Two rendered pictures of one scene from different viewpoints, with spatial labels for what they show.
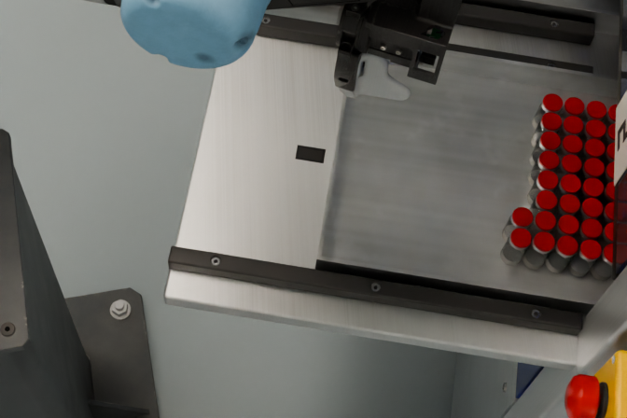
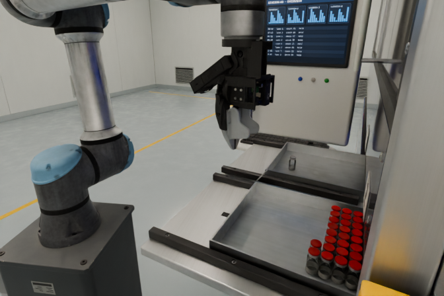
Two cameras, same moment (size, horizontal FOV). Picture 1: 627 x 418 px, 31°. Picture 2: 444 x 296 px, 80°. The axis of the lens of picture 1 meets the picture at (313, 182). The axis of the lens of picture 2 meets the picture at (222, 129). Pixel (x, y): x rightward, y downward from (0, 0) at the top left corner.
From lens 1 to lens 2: 0.64 m
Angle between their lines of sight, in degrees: 48
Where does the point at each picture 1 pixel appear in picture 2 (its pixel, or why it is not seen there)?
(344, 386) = not seen: outside the picture
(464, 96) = (298, 210)
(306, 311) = (197, 268)
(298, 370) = not seen: outside the picture
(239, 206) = (190, 224)
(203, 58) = not seen: outside the picture
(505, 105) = (316, 215)
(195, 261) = (158, 232)
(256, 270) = (182, 241)
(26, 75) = not seen: hidden behind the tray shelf
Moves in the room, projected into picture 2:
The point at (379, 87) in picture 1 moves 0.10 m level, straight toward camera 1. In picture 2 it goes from (237, 130) to (207, 148)
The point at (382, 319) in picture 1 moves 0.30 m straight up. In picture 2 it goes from (234, 281) to (236, 121)
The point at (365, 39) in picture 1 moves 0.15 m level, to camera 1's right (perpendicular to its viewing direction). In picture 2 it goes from (226, 88) to (314, 96)
